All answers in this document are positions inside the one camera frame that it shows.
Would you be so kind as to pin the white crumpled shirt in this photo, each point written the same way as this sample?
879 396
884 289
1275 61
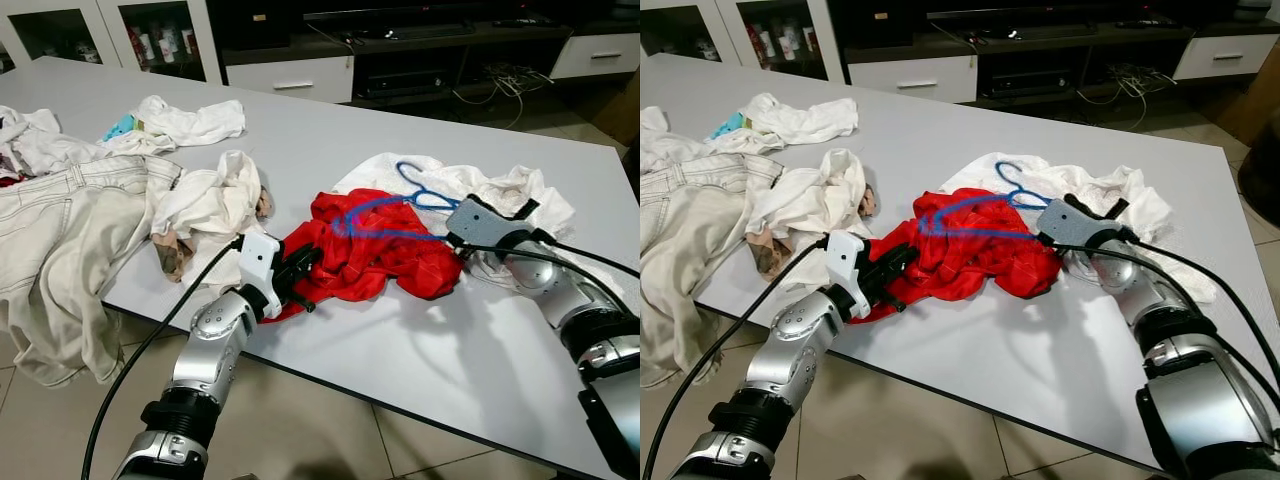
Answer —
670 140
45 140

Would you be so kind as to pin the wide white console drawer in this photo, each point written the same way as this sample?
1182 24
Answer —
290 80
912 80

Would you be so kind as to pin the cream white jeans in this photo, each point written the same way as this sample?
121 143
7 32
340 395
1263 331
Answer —
60 250
690 250

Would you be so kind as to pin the brown cardboard box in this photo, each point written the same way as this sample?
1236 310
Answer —
631 110

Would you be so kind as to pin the blue plastic hanger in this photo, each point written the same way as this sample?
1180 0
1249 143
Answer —
385 232
975 230

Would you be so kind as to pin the small white console drawer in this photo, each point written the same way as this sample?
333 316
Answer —
595 57
1212 57

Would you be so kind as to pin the black speaker box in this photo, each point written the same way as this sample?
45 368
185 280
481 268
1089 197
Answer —
250 20
875 20

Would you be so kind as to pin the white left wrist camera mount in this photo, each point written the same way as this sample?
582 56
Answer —
846 262
258 262

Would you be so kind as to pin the teal cloth patch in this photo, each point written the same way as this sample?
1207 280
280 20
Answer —
120 127

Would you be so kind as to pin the plain red shirt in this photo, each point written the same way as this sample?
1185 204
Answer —
985 265
390 265

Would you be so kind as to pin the white mesh jersey brown print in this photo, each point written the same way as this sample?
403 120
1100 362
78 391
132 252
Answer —
810 200
210 200

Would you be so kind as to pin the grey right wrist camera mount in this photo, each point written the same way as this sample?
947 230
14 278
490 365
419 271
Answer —
485 225
1075 222

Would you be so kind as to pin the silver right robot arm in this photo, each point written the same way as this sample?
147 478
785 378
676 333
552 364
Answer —
1190 380
590 330

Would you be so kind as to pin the cream crumpled shirt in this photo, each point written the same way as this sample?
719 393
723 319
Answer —
535 200
1140 205

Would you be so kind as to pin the black set-top box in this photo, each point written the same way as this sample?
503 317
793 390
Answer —
400 85
1025 85

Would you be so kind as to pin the black television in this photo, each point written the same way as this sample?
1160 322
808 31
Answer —
415 15
1040 15

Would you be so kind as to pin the red garment with white trim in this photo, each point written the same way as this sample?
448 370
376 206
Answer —
8 180

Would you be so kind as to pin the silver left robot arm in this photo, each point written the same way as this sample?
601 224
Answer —
790 350
210 350

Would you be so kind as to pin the brown armchair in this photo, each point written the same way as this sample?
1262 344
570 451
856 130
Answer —
1262 185

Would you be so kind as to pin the white glass door cabinet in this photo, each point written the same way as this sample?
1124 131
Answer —
832 40
210 40

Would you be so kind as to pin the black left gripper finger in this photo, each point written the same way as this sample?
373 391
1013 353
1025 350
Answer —
303 258
898 303
303 303
896 258

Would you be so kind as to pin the white garment with teal patch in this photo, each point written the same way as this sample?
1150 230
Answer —
800 120
190 122

